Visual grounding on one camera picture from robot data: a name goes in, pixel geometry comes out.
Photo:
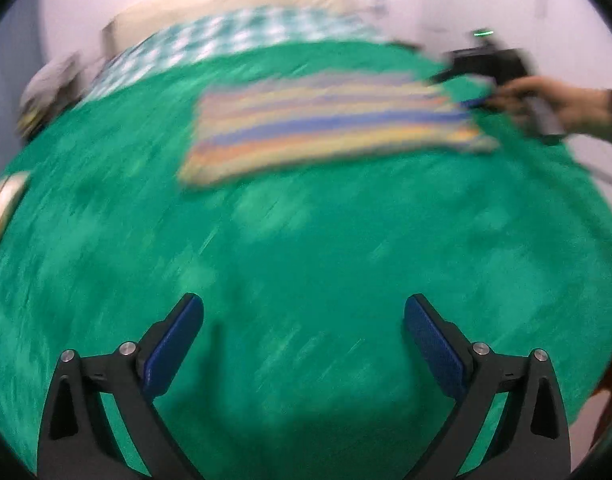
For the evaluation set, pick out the pile of clutter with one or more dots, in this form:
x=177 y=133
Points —
x=50 y=90

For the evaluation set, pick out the green patterned blanket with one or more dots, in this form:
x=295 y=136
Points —
x=296 y=270

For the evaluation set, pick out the beige patterned pillow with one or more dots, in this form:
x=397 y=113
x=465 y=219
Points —
x=5 y=205

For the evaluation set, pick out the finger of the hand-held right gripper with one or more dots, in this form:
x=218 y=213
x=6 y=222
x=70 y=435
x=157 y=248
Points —
x=478 y=102

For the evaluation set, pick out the green checked bed sheet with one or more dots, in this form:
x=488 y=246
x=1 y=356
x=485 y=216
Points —
x=225 y=35

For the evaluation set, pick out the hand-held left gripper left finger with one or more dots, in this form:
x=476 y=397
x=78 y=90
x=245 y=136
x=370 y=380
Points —
x=173 y=347

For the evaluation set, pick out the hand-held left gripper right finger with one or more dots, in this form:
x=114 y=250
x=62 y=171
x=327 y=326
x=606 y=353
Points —
x=433 y=347

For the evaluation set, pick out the striped knitted sweater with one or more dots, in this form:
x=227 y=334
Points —
x=326 y=120

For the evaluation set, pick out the cream pillow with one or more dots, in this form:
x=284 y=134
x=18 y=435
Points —
x=225 y=0

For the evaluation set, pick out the person's right hand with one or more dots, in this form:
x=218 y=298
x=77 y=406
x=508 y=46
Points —
x=571 y=107

